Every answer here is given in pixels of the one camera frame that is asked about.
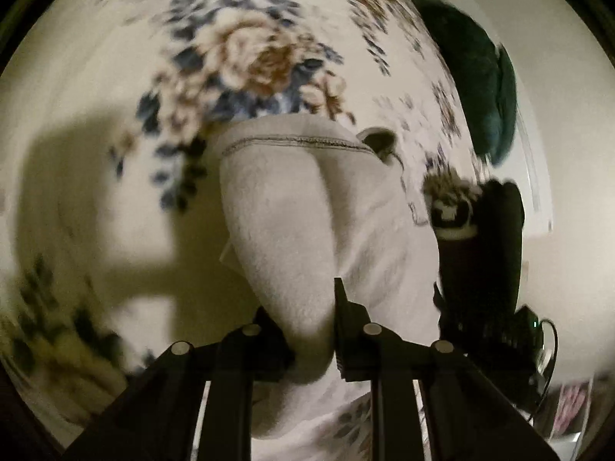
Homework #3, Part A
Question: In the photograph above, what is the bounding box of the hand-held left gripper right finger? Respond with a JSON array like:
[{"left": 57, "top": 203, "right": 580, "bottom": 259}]
[{"left": 334, "top": 277, "right": 560, "bottom": 461}]

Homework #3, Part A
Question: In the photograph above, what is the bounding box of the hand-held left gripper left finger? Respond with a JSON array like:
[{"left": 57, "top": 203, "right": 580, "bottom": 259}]
[{"left": 62, "top": 305, "right": 295, "bottom": 461}]

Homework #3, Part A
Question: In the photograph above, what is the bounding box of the grey long-sleeve shirt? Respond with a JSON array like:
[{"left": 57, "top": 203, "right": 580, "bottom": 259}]
[{"left": 211, "top": 116, "right": 444, "bottom": 443}]

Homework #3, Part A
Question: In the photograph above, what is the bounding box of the black folded garment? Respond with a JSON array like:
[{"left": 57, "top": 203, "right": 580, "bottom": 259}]
[{"left": 430, "top": 180, "right": 527, "bottom": 310}]

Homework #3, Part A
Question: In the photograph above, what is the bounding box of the floral blanket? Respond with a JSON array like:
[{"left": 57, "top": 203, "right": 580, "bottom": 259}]
[{"left": 0, "top": 0, "right": 486, "bottom": 461}]

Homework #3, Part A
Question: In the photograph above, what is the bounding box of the black cable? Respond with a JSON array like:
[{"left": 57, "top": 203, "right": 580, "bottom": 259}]
[{"left": 537, "top": 318, "right": 561, "bottom": 416}]

